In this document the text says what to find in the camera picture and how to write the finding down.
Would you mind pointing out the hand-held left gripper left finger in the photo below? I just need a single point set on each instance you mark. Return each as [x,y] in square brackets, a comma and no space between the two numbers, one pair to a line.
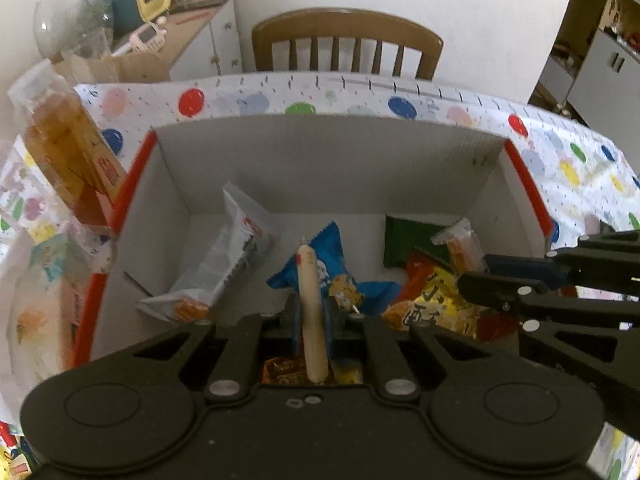
[294,325]

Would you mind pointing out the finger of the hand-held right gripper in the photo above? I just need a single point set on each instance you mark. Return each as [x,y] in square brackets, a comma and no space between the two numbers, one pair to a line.
[500,292]
[525,267]

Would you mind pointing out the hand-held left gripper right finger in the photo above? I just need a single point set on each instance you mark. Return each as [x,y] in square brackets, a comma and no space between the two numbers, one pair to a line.
[330,332]

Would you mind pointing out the sausage stick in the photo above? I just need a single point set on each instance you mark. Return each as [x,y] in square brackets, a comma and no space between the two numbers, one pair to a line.
[312,320]

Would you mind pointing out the clear orange snack packet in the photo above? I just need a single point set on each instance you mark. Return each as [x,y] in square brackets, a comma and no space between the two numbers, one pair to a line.
[462,250]

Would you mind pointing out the yellow foil snack packet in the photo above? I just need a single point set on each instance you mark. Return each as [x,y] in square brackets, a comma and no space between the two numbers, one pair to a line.
[440,310]

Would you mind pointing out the blue snack packet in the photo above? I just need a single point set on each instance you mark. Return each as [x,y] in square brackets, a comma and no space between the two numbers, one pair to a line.
[330,255]

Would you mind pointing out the white cardboard box red rim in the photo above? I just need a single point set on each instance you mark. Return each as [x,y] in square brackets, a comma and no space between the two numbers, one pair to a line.
[325,170]

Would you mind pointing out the clear bag of orange snacks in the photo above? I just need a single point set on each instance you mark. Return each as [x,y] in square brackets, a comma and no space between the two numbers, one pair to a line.
[65,140]

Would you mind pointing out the red snack packet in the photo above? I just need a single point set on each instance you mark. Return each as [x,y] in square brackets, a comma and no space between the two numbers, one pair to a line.
[495,327]

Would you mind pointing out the brown cookie packet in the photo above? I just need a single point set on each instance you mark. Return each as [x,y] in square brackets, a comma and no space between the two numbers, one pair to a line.
[282,370]

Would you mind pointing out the white snack packet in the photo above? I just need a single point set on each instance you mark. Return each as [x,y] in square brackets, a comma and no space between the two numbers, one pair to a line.
[220,260]

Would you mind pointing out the balloon print tablecloth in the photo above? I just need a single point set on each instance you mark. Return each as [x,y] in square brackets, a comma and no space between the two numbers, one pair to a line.
[560,170]

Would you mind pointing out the green snack packet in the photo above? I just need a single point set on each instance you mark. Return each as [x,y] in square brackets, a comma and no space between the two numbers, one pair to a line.
[400,240]

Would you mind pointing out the white cabinet wooden top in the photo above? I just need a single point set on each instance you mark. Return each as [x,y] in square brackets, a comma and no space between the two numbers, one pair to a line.
[200,55]

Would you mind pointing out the wooden chair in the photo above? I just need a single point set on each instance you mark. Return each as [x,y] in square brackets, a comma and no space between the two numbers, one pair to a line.
[345,22]

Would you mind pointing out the brown open carton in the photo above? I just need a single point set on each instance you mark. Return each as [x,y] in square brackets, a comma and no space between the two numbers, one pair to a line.
[130,67]

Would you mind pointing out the pink toy phone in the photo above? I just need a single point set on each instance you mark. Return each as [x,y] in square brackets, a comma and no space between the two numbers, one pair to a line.
[147,37]

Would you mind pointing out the clear glass bowl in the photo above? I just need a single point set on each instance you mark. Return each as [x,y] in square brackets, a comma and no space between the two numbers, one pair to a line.
[55,25]

